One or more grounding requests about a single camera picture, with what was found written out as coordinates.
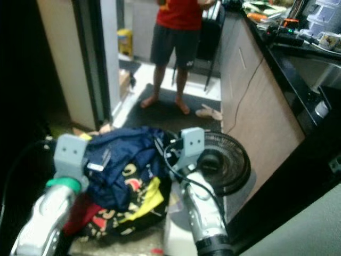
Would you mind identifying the navy blue garment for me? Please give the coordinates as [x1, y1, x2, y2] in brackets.
[83, 126, 174, 212]

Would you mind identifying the large black floor mat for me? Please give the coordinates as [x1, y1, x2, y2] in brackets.
[121, 82, 223, 134]

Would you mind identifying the beige slipper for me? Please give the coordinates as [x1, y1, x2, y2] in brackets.
[200, 103, 222, 115]
[194, 110, 223, 122]

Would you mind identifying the black yellow red patterned garment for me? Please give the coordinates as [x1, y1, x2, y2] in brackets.
[64, 160, 174, 239]

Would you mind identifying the brown cardboard box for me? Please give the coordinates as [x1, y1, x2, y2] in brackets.
[119, 69, 132, 97]

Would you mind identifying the brown cabinet with black countertop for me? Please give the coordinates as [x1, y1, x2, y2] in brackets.
[218, 7, 341, 227]

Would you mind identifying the small dark rug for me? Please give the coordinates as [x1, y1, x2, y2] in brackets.
[119, 58, 142, 74]

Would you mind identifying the grey textured mat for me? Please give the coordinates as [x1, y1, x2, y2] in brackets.
[68, 233, 166, 256]

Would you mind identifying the yellow container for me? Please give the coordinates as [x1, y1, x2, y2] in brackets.
[118, 28, 134, 57]

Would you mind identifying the black chair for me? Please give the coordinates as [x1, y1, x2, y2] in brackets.
[172, 2, 226, 92]

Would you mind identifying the person in red shirt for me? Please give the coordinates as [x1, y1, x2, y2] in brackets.
[140, 0, 217, 116]

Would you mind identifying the black device with orange top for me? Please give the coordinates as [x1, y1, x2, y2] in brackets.
[265, 17, 308, 46]

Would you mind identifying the steel sink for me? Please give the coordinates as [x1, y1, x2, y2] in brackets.
[283, 51, 341, 92]

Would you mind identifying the green and white packets pile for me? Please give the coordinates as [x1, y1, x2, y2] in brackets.
[242, 0, 295, 22]

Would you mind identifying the white patterned mug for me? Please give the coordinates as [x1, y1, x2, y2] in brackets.
[318, 31, 341, 53]

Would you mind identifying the white plastic drawer unit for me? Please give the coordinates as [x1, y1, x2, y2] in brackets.
[306, 0, 341, 38]

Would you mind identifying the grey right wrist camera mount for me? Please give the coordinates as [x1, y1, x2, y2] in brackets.
[177, 127, 206, 170]

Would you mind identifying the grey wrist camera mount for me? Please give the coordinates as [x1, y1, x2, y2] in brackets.
[54, 133, 89, 179]
[177, 127, 206, 170]

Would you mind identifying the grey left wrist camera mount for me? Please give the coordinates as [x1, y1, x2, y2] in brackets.
[54, 133, 89, 179]

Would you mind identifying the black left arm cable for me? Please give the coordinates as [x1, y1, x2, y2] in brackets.
[3, 140, 55, 225]

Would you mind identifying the thin black cable on cabinet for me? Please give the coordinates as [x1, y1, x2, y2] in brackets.
[226, 57, 265, 134]

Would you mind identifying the dark sliding door frame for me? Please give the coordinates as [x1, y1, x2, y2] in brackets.
[71, 0, 121, 130]

